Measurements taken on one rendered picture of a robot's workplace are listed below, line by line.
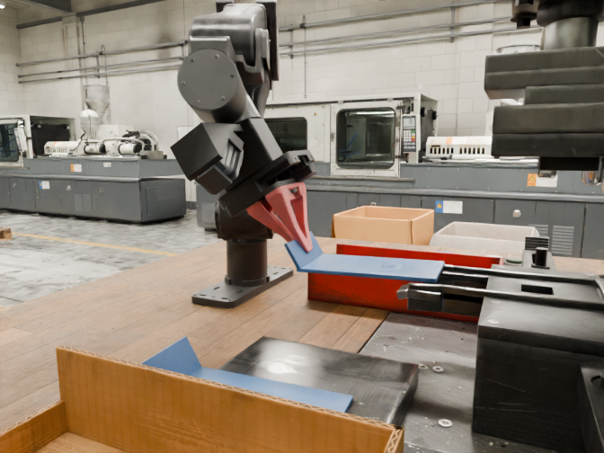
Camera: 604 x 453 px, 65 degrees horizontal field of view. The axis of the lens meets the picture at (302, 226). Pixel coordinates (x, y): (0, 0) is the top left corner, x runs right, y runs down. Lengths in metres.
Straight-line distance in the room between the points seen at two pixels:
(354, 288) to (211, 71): 0.34
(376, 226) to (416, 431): 2.39
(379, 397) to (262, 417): 0.13
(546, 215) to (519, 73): 4.54
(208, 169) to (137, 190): 6.78
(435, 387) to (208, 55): 0.36
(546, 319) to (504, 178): 4.54
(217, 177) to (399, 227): 2.31
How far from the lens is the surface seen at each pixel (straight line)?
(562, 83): 0.41
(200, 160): 0.44
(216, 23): 0.56
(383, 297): 0.64
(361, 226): 2.78
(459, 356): 0.53
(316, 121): 5.49
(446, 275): 0.51
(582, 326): 0.40
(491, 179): 4.94
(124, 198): 7.43
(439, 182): 5.01
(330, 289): 0.66
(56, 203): 8.70
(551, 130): 0.37
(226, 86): 0.45
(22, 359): 0.57
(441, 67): 7.12
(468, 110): 6.92
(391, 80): 7.28
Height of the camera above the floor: 1.11
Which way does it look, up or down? 9 degrees down
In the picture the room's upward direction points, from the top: straight up
